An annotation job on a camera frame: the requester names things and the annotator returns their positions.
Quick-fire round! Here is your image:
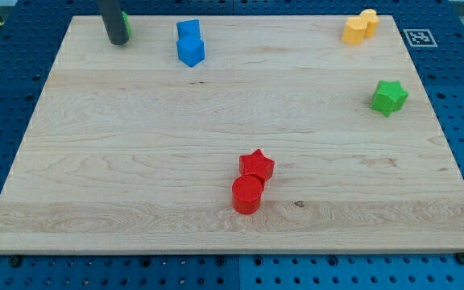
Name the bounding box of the red star block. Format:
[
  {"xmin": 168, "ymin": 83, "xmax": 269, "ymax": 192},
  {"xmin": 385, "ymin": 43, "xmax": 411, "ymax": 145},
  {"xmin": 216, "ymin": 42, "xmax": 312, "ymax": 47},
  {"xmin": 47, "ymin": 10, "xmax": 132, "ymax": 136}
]
[{"xmin": 238, "ymin": 148, "xmax": 276, "ymax": 186}]

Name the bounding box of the red cylinder block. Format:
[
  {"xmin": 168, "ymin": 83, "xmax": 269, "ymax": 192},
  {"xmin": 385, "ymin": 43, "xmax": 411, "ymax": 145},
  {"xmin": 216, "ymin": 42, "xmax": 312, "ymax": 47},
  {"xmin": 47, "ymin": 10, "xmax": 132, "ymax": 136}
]
[{"xmin": 231, "ymin": 175, "xmax": 263, "ymax": 214}]

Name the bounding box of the green block behind tool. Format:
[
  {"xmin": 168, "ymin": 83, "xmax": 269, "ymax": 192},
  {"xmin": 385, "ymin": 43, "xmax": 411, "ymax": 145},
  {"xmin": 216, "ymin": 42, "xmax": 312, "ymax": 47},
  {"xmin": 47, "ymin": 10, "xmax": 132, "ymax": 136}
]
[{"xmin": 122, "ymin": 11, "xmax": 131, "ymax": 37}]

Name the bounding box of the blue cube block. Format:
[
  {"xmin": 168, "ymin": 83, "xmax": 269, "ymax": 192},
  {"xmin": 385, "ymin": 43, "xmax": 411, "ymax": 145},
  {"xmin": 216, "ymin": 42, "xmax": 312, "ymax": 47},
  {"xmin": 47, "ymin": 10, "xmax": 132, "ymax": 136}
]
[{"xmin": 176, "ymin": 35, "xmax": 205, "ymax": 67}]

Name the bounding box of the blue triangular block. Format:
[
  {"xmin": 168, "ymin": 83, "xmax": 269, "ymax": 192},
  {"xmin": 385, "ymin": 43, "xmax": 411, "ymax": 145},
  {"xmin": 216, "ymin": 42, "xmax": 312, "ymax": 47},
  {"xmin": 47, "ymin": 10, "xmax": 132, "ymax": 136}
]
[{"xmin": 176, "ymin": 19, "xmax": 201, "ymax": 39}]

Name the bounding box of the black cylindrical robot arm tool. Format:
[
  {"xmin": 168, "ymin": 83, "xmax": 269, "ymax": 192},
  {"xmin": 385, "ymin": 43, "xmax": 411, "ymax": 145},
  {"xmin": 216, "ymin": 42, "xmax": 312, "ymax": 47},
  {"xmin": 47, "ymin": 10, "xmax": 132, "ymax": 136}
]
[{"xmin": 97, "ymin": 0, "xmax": 130, "ymax": 46}]

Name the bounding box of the yellow pentagon block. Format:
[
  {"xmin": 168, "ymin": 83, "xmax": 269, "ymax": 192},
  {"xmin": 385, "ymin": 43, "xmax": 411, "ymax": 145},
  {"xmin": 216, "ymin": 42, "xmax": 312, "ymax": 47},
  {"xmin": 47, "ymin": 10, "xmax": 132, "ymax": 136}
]
[{"xmin": 342, "ymin": 16, "xmax": 367, "ymax": 45}]

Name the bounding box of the black left corner bolt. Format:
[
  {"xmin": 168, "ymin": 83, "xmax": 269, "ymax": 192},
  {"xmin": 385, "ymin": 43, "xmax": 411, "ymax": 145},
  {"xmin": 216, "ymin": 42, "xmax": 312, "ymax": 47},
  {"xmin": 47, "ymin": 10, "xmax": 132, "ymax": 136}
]
[{"xmin": 7, "ymin": 255, "xmax": 23, "ymax": 268}]

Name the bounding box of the light wooden board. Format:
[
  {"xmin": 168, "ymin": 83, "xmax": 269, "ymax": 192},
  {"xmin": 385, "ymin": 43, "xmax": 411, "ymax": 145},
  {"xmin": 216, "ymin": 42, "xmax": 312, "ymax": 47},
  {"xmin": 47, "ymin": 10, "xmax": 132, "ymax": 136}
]
[{"xmin": 0, "ymin": 15, "xmax": 464, "ymax": 255}]

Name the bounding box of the white fiducial marker tag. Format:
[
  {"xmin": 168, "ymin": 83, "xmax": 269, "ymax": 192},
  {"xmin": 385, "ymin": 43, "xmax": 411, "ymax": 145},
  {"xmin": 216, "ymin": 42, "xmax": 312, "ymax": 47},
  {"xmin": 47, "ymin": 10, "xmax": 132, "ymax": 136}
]
[{"xmin": 404, "ymin": 28, "xmax": 437, "ymax": 48}]

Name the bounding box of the yellow hexagon block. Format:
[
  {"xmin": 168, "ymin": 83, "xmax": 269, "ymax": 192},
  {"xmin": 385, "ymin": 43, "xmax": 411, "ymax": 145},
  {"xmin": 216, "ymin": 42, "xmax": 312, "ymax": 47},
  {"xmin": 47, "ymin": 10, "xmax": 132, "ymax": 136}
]
[{"xmin": 359, "ymin": 9, "xmax": 379, "ymax": 38}]

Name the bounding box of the black corner bolt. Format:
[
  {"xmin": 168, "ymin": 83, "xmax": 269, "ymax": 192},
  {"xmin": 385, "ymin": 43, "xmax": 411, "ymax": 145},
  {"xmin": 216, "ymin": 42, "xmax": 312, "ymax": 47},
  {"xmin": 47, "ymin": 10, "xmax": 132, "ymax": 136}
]
[
  {"xmin": 455, "ymin": 252, "xmax": 464, "ymax": 265},
  {"xmin": 7, "ymin": 255, "xmax": 23, "ymax": 268}
]

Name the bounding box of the black right corner bolt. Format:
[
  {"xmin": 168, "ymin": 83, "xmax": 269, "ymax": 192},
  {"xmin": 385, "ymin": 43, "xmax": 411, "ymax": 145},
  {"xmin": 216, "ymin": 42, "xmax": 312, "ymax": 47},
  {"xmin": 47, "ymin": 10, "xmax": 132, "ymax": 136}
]
[{"xmin": 455, "ymin": 252, "xmax": 464, "ymax": 265}]

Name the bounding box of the green star block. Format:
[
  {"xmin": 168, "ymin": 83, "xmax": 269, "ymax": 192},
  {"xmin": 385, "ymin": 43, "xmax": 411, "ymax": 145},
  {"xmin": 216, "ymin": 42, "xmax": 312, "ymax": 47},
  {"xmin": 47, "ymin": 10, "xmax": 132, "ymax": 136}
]
[{"xmin": 371, "ymin": 81, "xmax": 409, "ymax": 118}]

